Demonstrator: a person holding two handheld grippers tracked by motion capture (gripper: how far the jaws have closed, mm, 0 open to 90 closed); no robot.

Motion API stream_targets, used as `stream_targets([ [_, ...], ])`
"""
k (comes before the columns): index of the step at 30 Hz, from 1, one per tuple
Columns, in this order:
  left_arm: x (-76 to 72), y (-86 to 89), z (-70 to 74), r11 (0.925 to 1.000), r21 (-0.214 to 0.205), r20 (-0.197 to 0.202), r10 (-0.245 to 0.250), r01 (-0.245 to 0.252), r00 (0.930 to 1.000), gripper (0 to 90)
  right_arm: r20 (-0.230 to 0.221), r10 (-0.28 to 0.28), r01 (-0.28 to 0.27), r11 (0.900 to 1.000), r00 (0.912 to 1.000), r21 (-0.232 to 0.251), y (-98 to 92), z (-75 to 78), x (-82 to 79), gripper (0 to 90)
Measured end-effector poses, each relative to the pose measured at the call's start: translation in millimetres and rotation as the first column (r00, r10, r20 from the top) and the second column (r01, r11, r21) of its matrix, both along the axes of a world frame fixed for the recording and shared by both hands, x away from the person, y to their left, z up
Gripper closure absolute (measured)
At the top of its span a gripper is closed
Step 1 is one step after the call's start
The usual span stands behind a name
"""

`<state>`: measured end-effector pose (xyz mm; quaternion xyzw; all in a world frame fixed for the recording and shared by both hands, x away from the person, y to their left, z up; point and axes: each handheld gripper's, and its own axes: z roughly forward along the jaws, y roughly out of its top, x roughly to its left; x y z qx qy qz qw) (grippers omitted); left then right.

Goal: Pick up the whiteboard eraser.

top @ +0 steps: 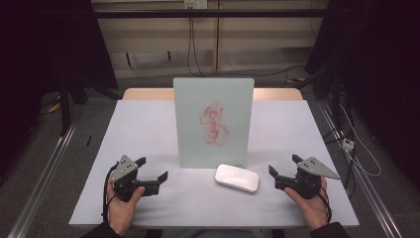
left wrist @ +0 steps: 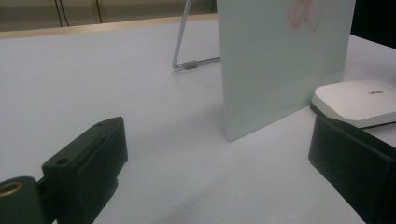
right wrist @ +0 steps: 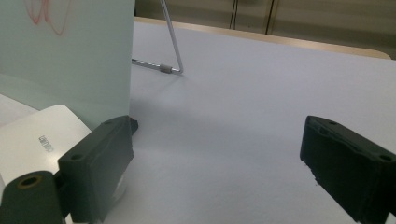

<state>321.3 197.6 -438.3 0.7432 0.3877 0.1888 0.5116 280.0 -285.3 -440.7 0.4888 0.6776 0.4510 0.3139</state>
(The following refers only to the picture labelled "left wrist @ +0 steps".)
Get glass whiteboard with red scribble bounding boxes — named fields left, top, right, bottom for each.
left=216, top=0, right=357, bottom=143

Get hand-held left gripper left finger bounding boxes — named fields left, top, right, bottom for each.
left=41, top=116, right=129, bottom=224

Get white board eraser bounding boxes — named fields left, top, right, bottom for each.
left=309, top=79, right=396, bottom=129

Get black cable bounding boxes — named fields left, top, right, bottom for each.
left=54, top=0, right=63, bottom=28
left=59, top=0, right=70, bottom=27
left=95, top=0, right=104, bottom=24

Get metal wire board stand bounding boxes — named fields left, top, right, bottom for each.
left=171, top=0, right=221, bottom=71

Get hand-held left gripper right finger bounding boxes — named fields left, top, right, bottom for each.
left=307, top=115, right=396, bottom=224

